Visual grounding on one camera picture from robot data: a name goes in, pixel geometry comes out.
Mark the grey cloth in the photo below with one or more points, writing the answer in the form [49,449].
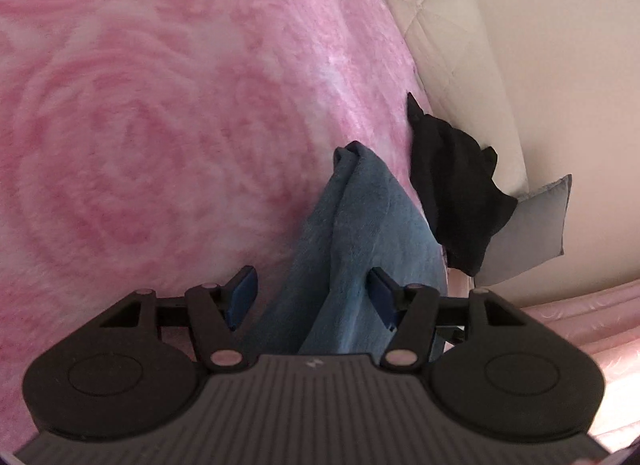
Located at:
[530,230]

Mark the blue denim jeans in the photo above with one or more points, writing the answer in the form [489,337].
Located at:
[360,225]

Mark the pink curtain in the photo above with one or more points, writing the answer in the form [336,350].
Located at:
[590,325]

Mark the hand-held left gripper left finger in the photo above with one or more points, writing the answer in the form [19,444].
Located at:
[243,297]

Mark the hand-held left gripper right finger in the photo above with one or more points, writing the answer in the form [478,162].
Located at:
[381,297]

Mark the pink floral blanket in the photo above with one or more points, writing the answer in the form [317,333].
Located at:
[150,120]

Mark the black garment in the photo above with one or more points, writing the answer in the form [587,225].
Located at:
[450,180]

